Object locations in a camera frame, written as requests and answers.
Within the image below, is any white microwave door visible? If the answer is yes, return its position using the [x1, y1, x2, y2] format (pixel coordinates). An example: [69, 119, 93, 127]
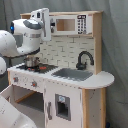
[49, 13, 94, 36]

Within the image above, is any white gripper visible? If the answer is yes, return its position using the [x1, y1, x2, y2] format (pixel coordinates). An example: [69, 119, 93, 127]
[31, 8, 51, 41]

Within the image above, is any small metal pot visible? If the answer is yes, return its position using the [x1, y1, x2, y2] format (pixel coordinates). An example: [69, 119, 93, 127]
[24, 57, 40, 67]

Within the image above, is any white cabinet door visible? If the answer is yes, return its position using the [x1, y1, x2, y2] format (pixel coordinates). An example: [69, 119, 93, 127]
[44, 82, 82, 128]

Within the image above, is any red left stove knob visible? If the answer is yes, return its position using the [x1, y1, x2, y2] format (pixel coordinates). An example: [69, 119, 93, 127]
[13, 77, 19, 82]

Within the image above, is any red stove knob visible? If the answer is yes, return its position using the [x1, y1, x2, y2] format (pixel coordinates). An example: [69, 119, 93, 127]
[13, 77, 19, 82]
[31, 81, 37, 87]

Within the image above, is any red right stove knob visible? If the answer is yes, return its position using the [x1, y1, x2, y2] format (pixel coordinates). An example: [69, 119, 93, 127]
[31, 81, 37, 87]

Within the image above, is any grey toy sink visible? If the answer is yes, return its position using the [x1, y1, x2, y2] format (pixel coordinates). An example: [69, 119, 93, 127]
[53, 68, 93, 81]

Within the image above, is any wooden toy kitchen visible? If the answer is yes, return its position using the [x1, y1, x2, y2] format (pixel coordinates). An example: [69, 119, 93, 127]
[6, 10, 115, 128]

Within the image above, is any white oven door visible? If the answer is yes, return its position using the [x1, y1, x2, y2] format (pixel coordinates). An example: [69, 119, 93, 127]
[0, 83, 16, 104]

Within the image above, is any black toy faucet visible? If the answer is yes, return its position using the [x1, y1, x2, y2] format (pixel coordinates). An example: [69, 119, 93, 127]
[76, 51, 94, 70]

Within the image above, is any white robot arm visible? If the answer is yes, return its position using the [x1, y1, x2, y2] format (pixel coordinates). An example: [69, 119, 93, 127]
[0, 8, 51, 128]

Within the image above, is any black toy stovetop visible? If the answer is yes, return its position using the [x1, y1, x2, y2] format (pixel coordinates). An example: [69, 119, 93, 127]
[19, 64, 56, 74]

